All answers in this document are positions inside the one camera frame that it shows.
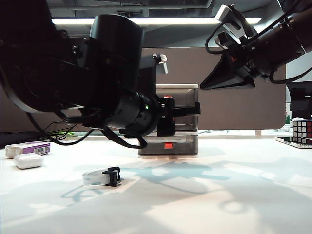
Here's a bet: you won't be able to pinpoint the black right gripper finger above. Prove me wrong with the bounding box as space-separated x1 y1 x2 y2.
239 77 256 88
199 53 245 91

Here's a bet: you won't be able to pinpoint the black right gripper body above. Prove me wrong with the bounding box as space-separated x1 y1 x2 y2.
225 39 263 79

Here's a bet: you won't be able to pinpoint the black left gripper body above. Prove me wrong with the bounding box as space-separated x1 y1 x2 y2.
156 97 176 137

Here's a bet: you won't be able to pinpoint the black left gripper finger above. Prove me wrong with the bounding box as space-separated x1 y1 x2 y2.
174 101 201 117

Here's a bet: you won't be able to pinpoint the transparent tape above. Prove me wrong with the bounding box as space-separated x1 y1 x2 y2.
82 166 122 187

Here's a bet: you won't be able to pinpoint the smoky drawer with white paper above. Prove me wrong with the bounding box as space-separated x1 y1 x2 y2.
138 135 198 156

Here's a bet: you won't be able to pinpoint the brown desk partition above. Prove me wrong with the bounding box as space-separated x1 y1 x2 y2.
0 46 286 134

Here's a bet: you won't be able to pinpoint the white bottle, green label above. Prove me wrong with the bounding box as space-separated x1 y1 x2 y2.
284 97 292 127

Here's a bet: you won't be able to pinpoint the black monitor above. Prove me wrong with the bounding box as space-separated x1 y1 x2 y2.
285 82 312 120

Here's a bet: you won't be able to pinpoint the white flat tray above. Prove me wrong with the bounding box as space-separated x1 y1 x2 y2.
274 136 312 149

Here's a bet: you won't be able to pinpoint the black Rubik's cube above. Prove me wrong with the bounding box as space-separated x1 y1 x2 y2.
291 118 312 146

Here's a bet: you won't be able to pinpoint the white earbuds case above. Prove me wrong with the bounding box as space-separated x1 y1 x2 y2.
14 153 44 170

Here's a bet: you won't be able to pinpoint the purple white barcode box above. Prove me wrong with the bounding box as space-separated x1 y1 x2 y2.
5 142 51 159

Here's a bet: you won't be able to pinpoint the white drawer cabinet frame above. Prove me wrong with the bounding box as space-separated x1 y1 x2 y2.
137 83 199 159

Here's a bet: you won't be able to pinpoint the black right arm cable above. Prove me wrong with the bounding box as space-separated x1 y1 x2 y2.
268 62 312 85

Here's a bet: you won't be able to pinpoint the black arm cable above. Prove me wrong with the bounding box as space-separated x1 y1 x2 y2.
25 111 148 149
268 62 312 85

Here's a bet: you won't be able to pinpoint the black right camera cable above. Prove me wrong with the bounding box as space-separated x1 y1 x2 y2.
205 22 235 55

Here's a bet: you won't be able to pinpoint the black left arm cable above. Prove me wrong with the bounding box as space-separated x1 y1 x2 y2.
25 111 148 149

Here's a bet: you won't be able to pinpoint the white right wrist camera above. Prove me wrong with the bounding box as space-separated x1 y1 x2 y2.
214 4 254 49

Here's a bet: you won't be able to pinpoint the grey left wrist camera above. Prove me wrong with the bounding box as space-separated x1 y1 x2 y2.
141 53 169 85

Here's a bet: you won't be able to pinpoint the black desk cables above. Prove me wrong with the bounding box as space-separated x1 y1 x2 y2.
43 121 77 142

